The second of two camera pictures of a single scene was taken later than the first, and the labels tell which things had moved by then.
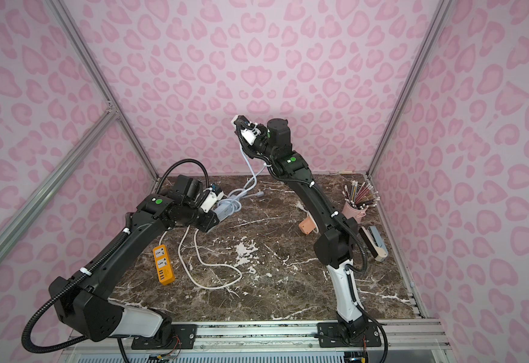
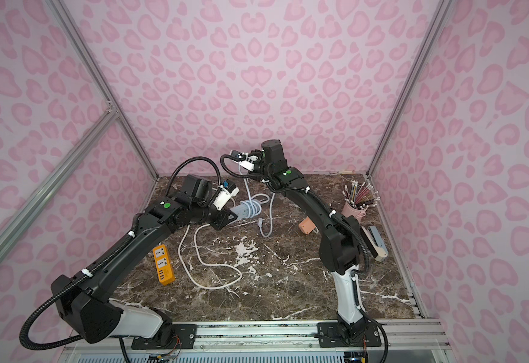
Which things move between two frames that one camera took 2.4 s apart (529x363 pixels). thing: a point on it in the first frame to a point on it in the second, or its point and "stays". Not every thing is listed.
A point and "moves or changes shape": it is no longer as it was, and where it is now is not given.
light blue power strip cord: [232, 203] moves or changes shape
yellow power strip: [165, 272] stays
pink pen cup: [349, 212] stays
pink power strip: [307, 225] stays
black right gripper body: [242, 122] to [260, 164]
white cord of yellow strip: [197, 255] stays
